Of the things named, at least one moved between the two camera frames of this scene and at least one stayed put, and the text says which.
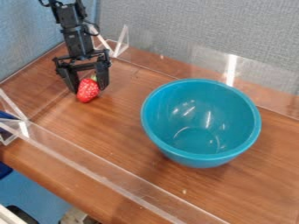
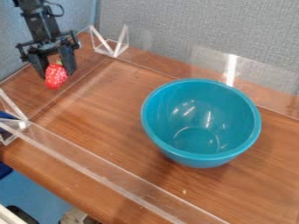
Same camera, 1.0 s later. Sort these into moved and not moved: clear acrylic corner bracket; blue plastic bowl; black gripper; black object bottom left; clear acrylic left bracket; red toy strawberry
Moved: black gripper; red toy strawberry
Not moved: clear acrylic corner bracket; blue plastic bowl; clear acrylic left bracket; black object bottom left
